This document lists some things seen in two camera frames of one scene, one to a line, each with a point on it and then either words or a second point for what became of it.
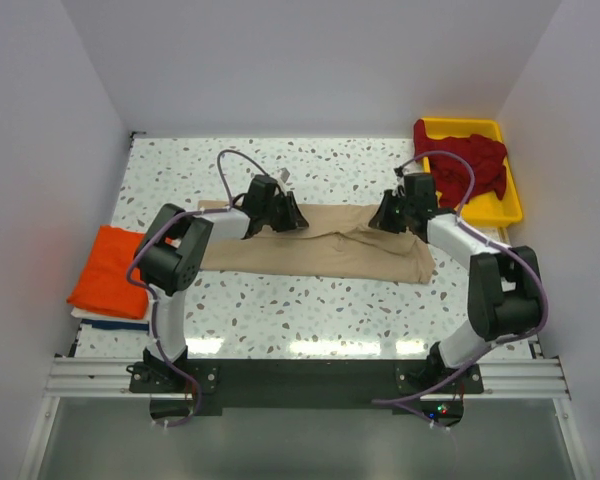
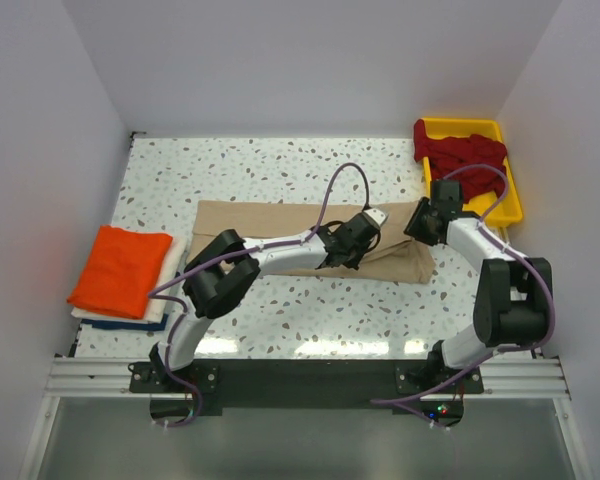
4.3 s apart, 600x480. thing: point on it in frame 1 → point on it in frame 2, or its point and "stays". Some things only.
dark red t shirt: [452, 177] stays
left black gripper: [294, 218] → [355, 262]
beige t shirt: [337, 243] stays
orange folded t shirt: [102, 286] stays
